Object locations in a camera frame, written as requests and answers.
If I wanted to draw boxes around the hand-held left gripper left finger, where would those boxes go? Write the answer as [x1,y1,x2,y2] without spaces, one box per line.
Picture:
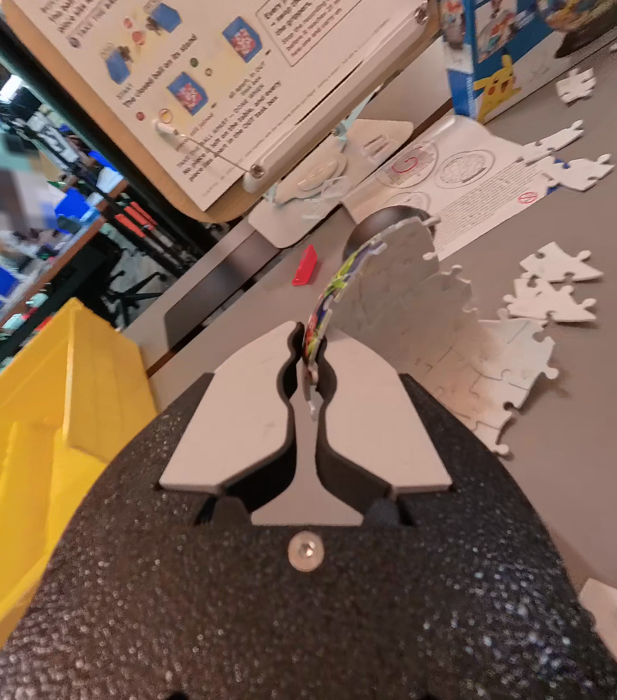
[157,321,306,497]

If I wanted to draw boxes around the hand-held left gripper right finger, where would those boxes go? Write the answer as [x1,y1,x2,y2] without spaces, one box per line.
[315,339,454,493]

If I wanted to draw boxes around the partly built puzzle ball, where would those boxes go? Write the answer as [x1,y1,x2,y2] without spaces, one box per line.
[301,216,560,458]

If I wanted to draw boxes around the blue puzzle box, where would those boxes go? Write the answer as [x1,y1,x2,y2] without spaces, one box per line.
[439,0,617,125]

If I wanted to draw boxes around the black round ball stand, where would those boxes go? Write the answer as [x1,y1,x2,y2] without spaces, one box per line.
[342,206,442,264]

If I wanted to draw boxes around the dark adjacent table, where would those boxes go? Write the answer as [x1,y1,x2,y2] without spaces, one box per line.
[123,219,342,378]

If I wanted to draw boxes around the black office chair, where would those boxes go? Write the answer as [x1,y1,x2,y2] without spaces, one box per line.
[102,267,163,330]

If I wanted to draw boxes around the small red plastic clip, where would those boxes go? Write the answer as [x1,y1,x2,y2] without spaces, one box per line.
[291,244,319,287]

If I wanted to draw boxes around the white instruction leaflet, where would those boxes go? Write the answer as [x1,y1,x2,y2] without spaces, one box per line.
[340,114,554,261]

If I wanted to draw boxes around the yellow plastic bin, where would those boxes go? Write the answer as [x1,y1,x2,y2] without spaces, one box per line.
[0,297,160,667]

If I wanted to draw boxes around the wooden board with instruction sheet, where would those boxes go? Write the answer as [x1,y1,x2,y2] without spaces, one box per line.
[1,0,442,223]

